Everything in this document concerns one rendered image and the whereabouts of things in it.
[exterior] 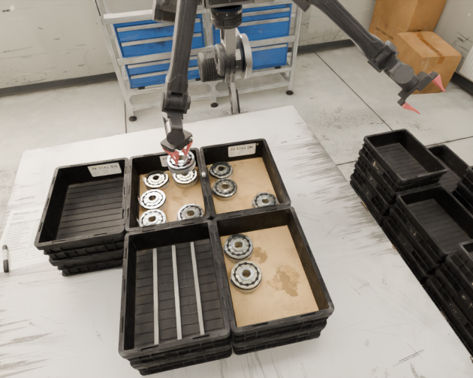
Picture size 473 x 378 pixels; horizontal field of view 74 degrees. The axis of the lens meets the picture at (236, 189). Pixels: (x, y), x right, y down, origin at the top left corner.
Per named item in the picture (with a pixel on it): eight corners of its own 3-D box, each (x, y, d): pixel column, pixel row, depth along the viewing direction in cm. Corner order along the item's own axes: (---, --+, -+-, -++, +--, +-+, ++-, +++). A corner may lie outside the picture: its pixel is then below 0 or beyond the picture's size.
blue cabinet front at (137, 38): (131, 88, 292) (112, 23, 251) (207, 76, 304) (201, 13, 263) (131, 89, 290) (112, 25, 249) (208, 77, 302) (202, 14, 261)
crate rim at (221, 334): (126, 236, 110) (124, 232, 108) (211, 222, 113) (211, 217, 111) (120, 360, 83) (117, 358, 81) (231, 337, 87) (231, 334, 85)
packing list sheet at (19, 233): (6, 211, 145) (6, 211, 145) (59, 201, 149) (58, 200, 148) (-12, 275, 124) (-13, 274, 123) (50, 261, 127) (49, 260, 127)
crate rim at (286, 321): (212, 222, 113) (211, 217, 111) (291, 208, 117) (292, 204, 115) (231, 337, 87) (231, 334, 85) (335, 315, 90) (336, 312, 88)
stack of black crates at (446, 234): (377, 229, 201) (396, 194, 176) (418, 220, 206) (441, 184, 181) (417, 287, 175) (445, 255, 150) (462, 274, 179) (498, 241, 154)
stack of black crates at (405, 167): (345, 186, 227) (363, 136, 194) (382, 178, 232) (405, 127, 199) (375, 229, 201) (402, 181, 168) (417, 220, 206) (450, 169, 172)
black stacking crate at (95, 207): (67, 186, 140) (56, 167, 132) (135, 176, 143) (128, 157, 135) (49, 265, 114) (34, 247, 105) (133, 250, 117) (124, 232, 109)
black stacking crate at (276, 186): (202, 166, 147) (199, 148, 139) (263, 157, 150) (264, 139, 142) (214, 236, 120) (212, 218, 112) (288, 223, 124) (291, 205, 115)
